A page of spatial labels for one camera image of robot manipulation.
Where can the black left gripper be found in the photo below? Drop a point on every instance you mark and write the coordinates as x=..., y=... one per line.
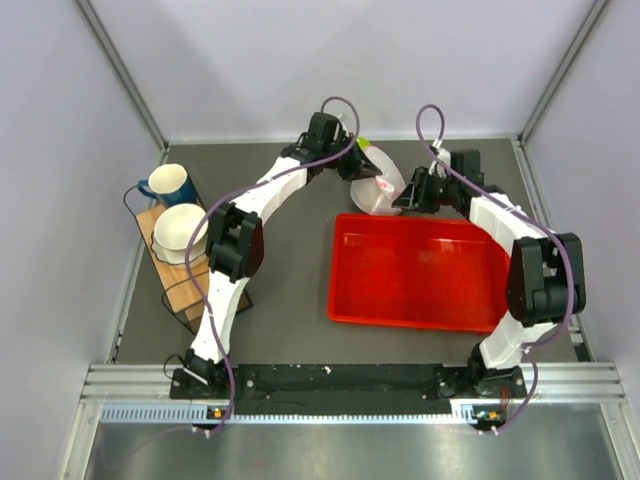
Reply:
x=356, y=156

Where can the aluminium frame rail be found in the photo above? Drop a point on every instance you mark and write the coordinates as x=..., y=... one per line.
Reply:
x=141, y=394

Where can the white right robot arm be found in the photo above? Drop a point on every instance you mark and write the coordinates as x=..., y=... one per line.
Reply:
x=545, y=281

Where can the white mesh laundry bag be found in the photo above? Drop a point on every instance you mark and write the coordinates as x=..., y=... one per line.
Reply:
x=375, y=196

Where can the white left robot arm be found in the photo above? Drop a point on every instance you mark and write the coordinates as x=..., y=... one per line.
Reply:
x=235, y=245

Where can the green plastic bowl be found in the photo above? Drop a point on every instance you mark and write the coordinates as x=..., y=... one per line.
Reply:
x=363, y=143

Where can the blue mug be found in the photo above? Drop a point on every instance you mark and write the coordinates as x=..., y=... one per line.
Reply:
x=169, y=184

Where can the wooden wire rack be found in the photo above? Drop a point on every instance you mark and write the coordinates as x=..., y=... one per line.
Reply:
x=179, y=295

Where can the white ceramic bowl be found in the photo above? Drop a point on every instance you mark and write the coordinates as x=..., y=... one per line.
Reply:
x=175, y=226

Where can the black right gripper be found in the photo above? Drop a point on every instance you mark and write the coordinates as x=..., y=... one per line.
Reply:
x=415, y=196

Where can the red plastic tray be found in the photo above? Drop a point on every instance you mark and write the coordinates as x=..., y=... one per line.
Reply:
x=421, y=273

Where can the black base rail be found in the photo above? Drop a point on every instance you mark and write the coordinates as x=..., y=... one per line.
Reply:
x=346, y=389

